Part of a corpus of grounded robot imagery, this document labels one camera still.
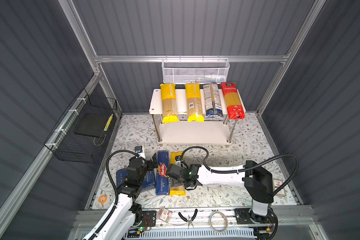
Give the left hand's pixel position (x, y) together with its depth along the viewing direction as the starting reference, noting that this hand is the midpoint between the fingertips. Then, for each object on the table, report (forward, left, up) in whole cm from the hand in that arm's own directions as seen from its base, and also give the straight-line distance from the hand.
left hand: (147, 154), depth 82 cm
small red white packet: (-28, -9, -12) cm, 32 cm away
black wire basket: (+3, +31, +15) cm, 34 cm away
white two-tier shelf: (+20, -26, -8) cm, 33 cm away
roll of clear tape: (-32, -32, -12) cm, 46 cm away
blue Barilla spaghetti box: (-11, -8, -9) cm, 16 cm away
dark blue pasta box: (-13, -1, -6) cm, 14 cm away
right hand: (-12, -16, -9) cm, 22 cm away
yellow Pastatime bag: (-17, -17, -11) cm, 26 cm away
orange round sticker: (-18, +25, -14) cm, 34 cm away
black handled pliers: (-31, -22, -13) cm, 40 cm away
